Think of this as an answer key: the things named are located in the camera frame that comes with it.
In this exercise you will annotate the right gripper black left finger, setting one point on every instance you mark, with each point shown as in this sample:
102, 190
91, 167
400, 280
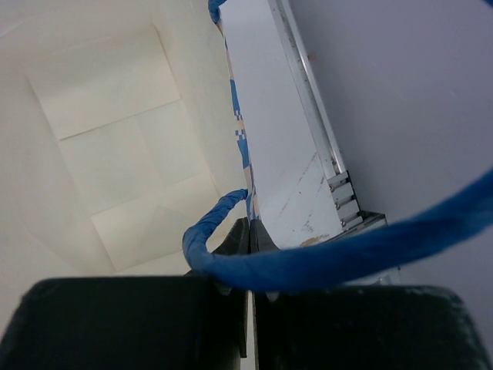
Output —
130, 322

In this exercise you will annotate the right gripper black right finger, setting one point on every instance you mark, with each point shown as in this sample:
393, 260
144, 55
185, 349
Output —
367, 327

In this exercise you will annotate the blue checkered paper bag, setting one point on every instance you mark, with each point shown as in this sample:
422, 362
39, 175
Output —
123, 122

